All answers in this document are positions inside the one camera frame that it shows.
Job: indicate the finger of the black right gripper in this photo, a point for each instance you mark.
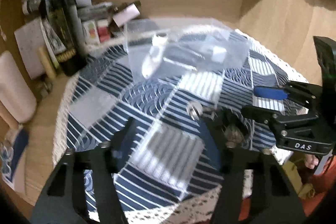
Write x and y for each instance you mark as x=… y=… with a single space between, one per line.
x=274 y=93
x=261 y=115

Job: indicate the white thermometer device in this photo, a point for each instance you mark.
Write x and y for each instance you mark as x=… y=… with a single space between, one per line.
x=154 y=57

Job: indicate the silver key bunch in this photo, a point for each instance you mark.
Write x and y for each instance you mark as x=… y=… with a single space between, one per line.
x=196 y=110

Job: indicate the pink insulated jug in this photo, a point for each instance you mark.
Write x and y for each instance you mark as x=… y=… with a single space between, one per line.
x=16 y=95

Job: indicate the dark wine bottle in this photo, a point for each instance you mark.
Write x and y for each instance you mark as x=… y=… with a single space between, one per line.
x=66 y=49

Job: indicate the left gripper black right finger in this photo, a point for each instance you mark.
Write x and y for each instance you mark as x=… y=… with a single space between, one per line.
x=273 y=198

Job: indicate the stack of papers and books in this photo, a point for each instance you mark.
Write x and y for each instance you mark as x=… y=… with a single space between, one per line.
x=82 y=11

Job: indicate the person's hand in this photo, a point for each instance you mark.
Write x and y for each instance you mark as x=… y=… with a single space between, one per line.
x=311 y=161

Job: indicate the white notepad sheet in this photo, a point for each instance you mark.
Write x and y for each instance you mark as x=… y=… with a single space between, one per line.
x=29 y=38

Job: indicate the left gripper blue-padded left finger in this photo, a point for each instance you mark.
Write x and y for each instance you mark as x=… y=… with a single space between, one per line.
x=62 y=199

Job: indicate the white small carton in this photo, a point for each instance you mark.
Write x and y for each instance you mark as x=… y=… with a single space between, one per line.
x=129 y=13

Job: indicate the blue white patterned cloth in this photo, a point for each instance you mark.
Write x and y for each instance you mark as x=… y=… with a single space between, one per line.
x=168 y=176

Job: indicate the white rectangular box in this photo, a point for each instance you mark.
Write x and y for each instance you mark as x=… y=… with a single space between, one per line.
x=218 y=54

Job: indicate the small dark amber bottle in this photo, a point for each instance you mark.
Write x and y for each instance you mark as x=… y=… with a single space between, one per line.
x=182 y=56

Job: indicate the clear plastic storage box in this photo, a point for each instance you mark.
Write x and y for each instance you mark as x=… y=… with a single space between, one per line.
x=197 y=34

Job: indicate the cream candle stick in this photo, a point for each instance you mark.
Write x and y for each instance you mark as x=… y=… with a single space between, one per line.
x=46 y=62

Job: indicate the blue sticker card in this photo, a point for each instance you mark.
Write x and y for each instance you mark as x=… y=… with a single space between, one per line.
x=13 y=159

